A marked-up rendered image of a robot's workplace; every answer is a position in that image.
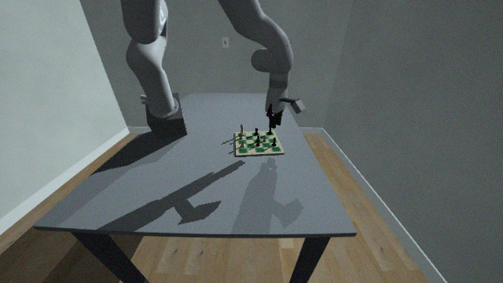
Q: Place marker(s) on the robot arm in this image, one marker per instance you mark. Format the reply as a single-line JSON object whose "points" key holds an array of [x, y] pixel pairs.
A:
{"points": [[143, 22]]}

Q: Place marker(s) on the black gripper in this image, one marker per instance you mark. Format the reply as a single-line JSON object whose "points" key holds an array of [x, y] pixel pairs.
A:
{"points": [[274, 106]]}

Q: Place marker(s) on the green and cream chessboard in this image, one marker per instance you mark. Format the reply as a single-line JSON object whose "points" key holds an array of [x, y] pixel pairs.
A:
{"points": [[265, 147]]}

